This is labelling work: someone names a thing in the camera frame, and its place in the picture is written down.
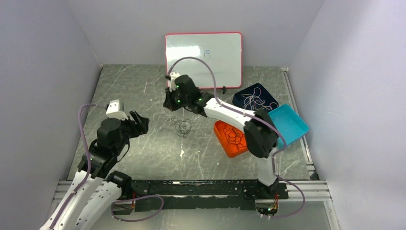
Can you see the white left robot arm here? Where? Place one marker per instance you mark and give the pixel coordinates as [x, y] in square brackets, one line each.
[95, 187]

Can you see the light blue plastic tray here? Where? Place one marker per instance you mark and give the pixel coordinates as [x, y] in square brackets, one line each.
[288, 125]

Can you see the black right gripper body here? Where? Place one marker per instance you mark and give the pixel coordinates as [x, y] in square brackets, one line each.
[175, 101]

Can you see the orange plastic tray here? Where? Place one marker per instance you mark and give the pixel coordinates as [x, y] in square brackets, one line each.
[232, 139]

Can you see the metal right table edge rail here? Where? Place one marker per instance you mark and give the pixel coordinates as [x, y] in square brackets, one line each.
[299, 164]

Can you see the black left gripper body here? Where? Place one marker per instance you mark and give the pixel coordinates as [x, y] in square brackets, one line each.
[129, 130]

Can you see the aluminium frame rail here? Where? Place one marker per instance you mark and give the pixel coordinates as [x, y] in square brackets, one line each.
[302, 191]

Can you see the dark navy plastic tray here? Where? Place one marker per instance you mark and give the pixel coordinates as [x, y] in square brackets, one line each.
[255, 97]

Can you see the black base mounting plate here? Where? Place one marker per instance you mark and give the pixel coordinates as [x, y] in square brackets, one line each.
[251, 195]

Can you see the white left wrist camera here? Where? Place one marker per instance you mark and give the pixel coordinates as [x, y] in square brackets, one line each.
[115, 109]

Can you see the pink framed whiteboard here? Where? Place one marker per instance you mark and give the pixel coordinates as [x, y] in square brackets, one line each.
[211, 59]

